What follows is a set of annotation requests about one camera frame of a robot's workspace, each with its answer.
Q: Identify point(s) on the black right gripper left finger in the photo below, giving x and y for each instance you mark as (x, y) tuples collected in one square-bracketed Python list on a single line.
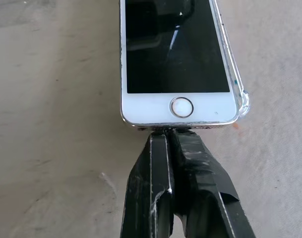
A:
[(146, 183)]

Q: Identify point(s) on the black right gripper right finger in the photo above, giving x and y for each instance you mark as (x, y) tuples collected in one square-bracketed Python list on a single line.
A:
[(202, 178)]

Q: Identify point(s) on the white smartphone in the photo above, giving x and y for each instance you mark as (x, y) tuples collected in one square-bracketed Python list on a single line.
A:
[(176, 62)]

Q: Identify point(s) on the clear plastic phone case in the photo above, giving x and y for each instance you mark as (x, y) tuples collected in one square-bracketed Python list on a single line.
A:
[(236, 79)]

